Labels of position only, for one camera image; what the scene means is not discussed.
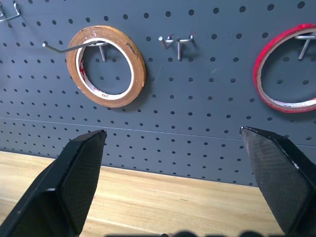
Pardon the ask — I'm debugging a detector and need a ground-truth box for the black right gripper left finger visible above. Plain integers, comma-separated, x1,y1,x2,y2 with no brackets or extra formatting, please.
0,129,108,237

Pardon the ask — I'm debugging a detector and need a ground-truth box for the red tape roll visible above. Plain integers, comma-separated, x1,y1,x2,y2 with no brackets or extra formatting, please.
252,23,316,114

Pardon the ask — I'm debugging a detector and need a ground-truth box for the grey pegboard panel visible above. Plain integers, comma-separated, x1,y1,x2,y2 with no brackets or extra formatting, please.
0,0,316,188

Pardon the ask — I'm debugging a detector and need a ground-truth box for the silver metal pegboard hook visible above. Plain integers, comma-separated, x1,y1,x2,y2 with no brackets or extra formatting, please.
42,39,109,61
295,34,316,61
158,34,195,61
0,1,22,24

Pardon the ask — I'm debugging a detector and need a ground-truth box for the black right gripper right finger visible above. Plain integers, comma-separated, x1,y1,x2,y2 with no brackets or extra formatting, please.
239,126,316,236

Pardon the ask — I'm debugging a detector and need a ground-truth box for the brown tape roll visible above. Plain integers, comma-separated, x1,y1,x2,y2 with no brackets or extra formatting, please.
66,25,147,108

